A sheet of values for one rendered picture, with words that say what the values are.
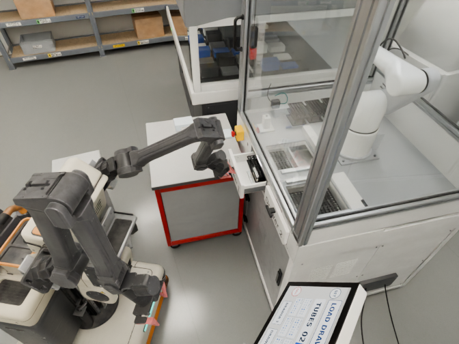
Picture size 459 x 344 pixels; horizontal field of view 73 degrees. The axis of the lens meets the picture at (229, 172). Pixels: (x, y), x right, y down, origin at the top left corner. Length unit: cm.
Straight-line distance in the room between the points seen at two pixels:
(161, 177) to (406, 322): 182
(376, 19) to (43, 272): 110
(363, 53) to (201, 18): 141
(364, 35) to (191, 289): 192
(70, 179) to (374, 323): 209
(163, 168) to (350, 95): 132
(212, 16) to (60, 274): 163
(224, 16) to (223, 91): 52
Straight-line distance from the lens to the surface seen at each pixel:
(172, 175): 188
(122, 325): 200
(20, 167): 354
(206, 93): 232
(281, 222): 147
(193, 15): 208
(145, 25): 516
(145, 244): 253
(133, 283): 102
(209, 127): 112
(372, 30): 81
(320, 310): 109
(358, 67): 84
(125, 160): 126
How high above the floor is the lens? 211
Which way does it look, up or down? 46 degrees down
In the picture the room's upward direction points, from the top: 1 degrees clockwise
